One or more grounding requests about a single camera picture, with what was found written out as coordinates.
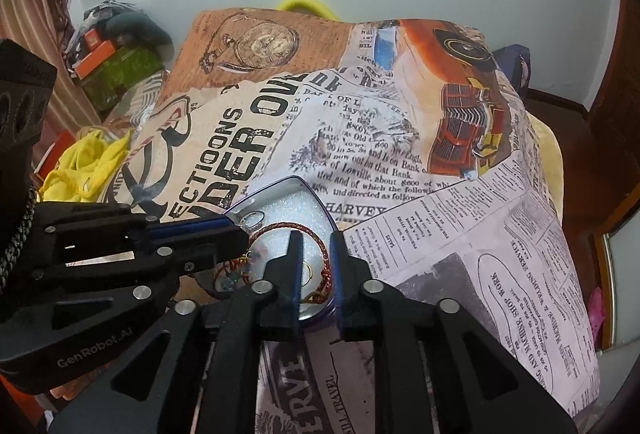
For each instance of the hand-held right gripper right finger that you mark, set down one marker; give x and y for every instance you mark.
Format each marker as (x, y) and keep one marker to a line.
(337, 274)

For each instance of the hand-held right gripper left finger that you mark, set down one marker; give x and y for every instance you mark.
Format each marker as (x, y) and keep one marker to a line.
(298, 274)

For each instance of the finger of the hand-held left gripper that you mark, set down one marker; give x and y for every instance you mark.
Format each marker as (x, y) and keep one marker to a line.
(210, 251)
(190, 228)

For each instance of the purple heart-shaped tin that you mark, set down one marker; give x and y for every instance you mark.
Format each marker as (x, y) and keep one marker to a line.
(280, 209)

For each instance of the yellow cloth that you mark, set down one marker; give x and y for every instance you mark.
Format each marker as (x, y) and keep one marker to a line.
(85, 164)

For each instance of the newspaper print blanket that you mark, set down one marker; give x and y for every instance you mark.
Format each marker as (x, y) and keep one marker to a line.
(400, 164)

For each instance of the striped cloth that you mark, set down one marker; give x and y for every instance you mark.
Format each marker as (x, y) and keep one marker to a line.
(142, 99)

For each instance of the green box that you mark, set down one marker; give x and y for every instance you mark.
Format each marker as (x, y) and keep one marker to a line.
(122, 74)

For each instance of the orange box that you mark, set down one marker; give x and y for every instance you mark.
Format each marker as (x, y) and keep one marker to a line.
(97, 59)

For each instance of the grey pillow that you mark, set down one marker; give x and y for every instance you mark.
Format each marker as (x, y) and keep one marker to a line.
(140, 31)

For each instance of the small red box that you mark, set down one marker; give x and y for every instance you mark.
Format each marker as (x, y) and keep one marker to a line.
(92, 41)

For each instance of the pale yellow blanket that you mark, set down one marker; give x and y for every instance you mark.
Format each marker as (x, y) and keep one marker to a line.
(547, 164)

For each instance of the striped curtain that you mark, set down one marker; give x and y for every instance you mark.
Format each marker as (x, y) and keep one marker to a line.
(45, 14)

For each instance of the dark blue bag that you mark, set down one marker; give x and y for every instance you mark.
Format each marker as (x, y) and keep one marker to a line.
(512, 64)

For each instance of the white heart-patterned wardrobe door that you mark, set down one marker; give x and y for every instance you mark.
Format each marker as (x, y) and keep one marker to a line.
(622, 294)

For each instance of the wooden door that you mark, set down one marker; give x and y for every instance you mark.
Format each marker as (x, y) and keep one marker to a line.
(617, 114)

